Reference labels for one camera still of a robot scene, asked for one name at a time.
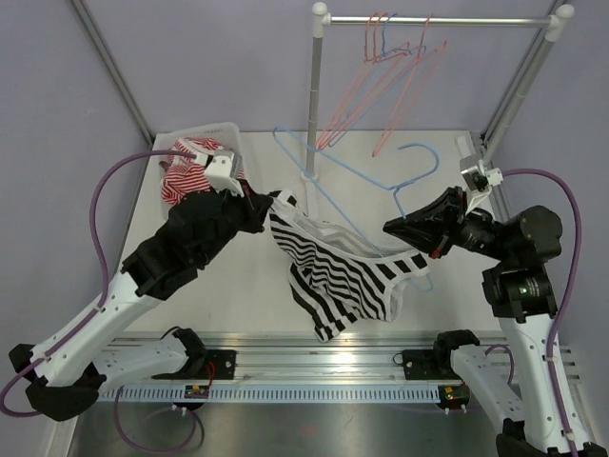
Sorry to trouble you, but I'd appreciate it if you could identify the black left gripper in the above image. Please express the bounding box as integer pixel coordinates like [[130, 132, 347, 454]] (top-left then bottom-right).
[[197, 178, 274, 267]]

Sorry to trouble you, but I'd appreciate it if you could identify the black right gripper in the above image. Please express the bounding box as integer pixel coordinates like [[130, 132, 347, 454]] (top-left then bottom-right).
[[384, 185, 515, 262]]

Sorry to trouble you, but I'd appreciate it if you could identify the red striped tank top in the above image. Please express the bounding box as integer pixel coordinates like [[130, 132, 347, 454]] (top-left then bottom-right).
[[160, 137, 245, 207]]

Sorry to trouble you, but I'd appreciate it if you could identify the black white striped tank top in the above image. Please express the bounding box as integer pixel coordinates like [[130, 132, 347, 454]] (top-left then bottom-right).
[[268, 190, 429, 343]]

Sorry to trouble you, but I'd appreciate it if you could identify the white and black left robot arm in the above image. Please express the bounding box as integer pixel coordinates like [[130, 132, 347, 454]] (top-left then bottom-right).
[[9, 183, 273, 422]]

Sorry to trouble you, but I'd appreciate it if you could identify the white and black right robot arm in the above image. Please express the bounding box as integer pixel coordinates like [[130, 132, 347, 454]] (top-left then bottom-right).
[[383, 187, 608, 456]]

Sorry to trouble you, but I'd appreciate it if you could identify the white plastic laundry basket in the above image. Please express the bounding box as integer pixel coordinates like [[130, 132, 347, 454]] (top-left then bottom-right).
[[153, 122, 246, 217]]

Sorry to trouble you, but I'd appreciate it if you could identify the silver white clothes rack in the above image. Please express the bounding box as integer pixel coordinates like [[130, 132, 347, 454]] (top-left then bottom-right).
[[304, 1, 575, 172]]

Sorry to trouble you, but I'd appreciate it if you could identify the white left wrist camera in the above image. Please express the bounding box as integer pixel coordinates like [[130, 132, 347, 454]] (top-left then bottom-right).
[[194, 149, 245, 197]]

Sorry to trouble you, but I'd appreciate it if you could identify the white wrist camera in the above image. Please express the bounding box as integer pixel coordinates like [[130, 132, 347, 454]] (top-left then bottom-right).
[[194, 149, 245, 197], [460, 155, 503, 213]]

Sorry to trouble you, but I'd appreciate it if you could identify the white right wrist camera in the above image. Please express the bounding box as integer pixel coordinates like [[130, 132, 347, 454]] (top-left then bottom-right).
[[460, 155, 503, 213]]

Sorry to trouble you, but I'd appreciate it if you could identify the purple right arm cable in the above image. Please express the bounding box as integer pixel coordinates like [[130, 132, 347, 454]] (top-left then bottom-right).
[[484, 169, 582, 457]]

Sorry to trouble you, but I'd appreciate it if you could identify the aluminium mounting rail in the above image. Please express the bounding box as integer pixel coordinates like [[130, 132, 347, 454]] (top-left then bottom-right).
[[64, 328, 580, 385]]

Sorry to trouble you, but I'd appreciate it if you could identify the white slotted cable duct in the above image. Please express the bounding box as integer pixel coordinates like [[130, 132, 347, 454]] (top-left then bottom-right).
[[100, 383, 440, 405]]

